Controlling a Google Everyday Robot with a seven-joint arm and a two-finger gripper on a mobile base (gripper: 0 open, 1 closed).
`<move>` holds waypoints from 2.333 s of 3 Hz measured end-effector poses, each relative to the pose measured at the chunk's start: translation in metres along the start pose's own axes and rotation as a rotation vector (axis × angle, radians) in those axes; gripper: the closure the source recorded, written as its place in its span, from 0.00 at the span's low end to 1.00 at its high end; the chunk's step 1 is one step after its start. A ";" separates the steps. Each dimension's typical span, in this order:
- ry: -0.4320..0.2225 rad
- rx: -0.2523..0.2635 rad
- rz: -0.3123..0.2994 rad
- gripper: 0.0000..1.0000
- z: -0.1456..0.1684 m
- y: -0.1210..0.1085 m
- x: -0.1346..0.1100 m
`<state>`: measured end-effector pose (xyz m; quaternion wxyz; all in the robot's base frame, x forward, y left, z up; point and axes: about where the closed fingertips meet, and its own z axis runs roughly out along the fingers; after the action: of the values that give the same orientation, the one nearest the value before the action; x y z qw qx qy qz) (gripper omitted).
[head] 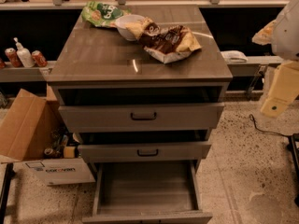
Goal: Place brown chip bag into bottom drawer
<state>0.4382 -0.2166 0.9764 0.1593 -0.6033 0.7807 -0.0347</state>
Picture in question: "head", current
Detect white bowl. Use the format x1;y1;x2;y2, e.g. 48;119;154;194
115;14;144;41

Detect green chip bag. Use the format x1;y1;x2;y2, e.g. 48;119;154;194
81;1;131;28

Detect right red soda can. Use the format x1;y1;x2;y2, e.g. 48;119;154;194
32;50;48;67

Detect grey drawer cabinet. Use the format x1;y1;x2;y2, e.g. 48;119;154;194
46;4;234;224

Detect middle drawer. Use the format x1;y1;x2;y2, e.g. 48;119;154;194
78;142;211;163

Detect red soda can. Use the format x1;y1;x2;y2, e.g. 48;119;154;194
32;50;48;67
5;48;22;67

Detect bottom drawer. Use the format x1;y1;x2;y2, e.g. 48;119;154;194
82;161;212;224

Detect black floor cable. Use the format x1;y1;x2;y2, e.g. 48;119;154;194
249;113;293;138

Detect drawer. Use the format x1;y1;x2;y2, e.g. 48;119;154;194
82;161;212;224
59;103;224;133
78;142;211;163

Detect can in box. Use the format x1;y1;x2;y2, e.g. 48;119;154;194
44;147;57;159

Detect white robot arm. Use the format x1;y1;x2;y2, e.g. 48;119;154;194
252;0;299;118

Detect white folded cloth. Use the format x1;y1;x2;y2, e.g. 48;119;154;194
221;50;248;63

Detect yellow sponge in box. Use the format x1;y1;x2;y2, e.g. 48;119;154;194
64;147;78;159

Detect brown chip bag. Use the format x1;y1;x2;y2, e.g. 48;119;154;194
126;17;201;63

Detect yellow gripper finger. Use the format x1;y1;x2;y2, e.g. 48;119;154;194
251;20;276;46

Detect left red soda can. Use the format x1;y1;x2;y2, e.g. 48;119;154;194
5;48;22;67

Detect white pump bottle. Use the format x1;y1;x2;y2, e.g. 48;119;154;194
14;37;35;68

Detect cardboard box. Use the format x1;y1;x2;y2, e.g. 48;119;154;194
0;89;94;186

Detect top drawer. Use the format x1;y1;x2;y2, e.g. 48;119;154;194
59;103;224;133

